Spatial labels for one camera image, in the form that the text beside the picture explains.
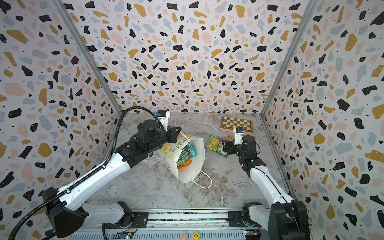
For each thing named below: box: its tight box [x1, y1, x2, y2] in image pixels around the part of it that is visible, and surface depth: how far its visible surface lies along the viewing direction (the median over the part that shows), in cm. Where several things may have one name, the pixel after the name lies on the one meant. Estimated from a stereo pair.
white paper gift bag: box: [158, 133, 206, 184], surface depth 80 cm
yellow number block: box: [192, 231, 201, 240], surface depth 70 cm
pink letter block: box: [180, 231, 189, 240], surface depth 70 cm
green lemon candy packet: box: [205, 134, 229, 159], surface depth 102 cm
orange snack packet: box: [178, 159, 193, 170], surface depth 89 cm
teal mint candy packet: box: [188, 140, 198, 158], surface depth 90 cm
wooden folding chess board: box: [220, 116, 254, 135], surface depth 115 cm
